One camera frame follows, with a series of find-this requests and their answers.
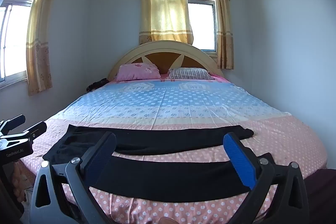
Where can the dark maroon cloth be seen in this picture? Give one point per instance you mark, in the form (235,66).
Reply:
(321,195)

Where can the narrow yellow curtain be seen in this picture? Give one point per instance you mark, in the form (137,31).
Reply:
(223,24)

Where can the striped pillow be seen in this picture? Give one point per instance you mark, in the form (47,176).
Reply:
(190,74)

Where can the cream arched headboard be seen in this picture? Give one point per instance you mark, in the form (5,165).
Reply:
(162,57)

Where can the side wall window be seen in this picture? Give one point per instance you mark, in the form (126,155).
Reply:
(13,40)

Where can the wide yellow curtain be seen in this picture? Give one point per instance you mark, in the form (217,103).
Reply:
(165,8)

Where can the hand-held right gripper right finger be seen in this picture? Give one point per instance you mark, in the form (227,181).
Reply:
(240,158)

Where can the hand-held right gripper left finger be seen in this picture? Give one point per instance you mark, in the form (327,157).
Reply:
(103,153)

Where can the pink floral pillow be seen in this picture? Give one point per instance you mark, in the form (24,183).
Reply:
(137,71)

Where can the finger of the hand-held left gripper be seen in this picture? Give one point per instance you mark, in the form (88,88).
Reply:
(32,130)
(13,123)

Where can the window behind headboard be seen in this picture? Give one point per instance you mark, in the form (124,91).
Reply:
(202,24)

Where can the long yellow curtain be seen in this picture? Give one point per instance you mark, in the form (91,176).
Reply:
(39,37)

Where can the polka dot bed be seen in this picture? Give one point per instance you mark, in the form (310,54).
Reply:
(183,108)

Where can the black pants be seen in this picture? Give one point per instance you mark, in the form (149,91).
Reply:
(168,174)

